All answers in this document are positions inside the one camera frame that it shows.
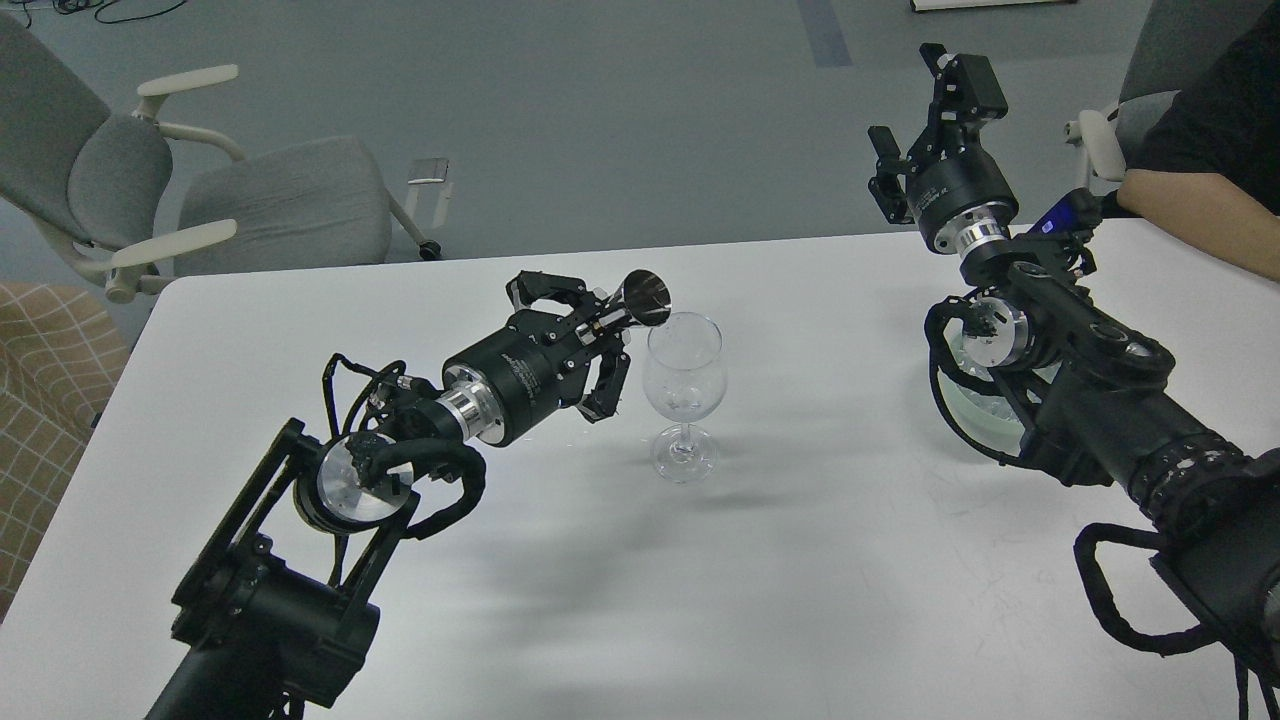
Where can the green bowl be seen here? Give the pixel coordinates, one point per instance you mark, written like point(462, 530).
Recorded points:
point(989, 420)

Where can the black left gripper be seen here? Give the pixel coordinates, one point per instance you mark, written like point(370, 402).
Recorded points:
point(538, 363)

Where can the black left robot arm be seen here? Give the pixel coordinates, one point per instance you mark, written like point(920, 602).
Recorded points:
point(276, 611)

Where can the grey chair at right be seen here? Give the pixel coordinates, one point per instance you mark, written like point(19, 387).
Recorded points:
point(1177, 43)

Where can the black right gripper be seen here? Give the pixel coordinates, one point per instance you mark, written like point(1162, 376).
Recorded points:
point(951, 190)

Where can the grey office chair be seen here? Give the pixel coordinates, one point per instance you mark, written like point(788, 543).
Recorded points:
point(131, 203)

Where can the person forearm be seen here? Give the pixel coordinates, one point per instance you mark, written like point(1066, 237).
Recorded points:
point(1208, 212)

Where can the clear wine glass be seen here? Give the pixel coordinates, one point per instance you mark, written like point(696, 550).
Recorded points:
point(685, 380)

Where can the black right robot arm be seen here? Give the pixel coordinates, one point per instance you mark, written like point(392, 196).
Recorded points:
point(1028, 371)

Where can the steel double jigger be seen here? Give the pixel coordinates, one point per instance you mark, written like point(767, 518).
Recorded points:
point(642, 300)

